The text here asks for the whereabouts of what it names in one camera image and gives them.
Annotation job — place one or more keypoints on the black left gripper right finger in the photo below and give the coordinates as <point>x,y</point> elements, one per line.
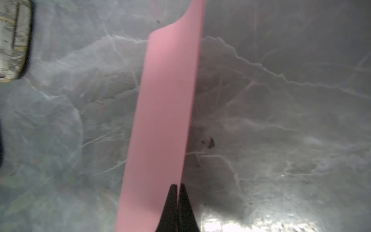
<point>186,217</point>

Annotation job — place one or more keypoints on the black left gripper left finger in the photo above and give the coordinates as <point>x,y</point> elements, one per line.
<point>168,219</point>

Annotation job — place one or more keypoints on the pink rectangular paper sheet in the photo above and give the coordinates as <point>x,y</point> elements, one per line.
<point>161,124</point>

